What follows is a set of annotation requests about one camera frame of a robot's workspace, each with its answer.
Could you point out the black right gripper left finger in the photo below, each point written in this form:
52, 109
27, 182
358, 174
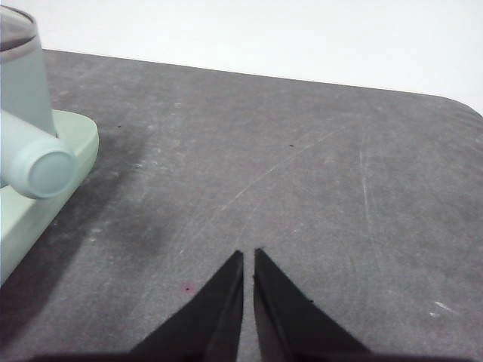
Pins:
203, 324

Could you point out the green breakfast maker base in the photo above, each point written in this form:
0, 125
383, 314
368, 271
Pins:
22, 226

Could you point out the glass lid with green knob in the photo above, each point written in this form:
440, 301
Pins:
13, 22

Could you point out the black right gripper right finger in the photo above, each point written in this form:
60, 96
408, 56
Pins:
290, 324

